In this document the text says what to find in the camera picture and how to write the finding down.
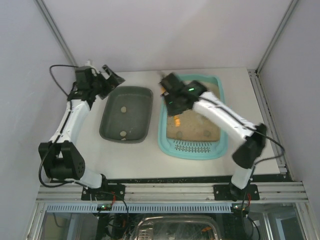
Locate orange litter scoop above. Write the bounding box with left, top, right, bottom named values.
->
left=161, top=87, right=181, bottom=127

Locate grey plastic bin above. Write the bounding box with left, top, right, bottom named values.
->
left=99, top=86, right=154, bottom=144

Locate teal litter box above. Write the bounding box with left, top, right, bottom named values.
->
left=157, top=73, right=228, bottom=161

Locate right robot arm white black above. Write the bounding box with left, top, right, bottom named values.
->
left=159, top=72, right=267, bottom=190

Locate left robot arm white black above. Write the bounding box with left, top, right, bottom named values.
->
left=38, top=64, right=125, bottom=189

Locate metal basket below table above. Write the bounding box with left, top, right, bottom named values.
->
left=131, top=214, right=222, bottom=240

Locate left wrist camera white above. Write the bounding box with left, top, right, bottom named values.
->
left=84, top=59, right=100, bottom=76

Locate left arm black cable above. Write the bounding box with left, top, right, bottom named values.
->
left=38, top=64, right=81, bottom=188

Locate aluminium right side rail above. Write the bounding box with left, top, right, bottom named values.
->
left=247, top=69, right=288, bottom=175

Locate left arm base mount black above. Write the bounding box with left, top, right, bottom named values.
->
left=81, top=183, right=126, bottom=202

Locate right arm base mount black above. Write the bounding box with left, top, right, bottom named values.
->
left=213, top=182, right=260, bottom=202

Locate blue slotted cable duct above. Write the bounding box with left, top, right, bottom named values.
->
left=46, top=203, right=232, bottom=214

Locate aluminium rail frame front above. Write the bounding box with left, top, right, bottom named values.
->
left=36, top=182, right=308, bottom=203

